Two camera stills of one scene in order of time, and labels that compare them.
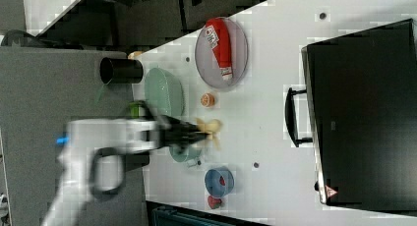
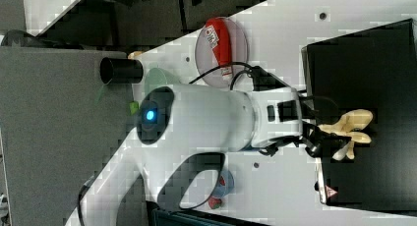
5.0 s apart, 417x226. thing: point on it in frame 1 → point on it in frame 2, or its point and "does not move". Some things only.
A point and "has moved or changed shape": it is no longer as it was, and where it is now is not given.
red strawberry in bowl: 222,181 does not move
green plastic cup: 135,109 does not move
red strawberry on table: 213,202 does not move
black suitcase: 358,111 does not move
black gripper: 174,132 → 317,112
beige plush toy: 210,128 has moved or changed shape
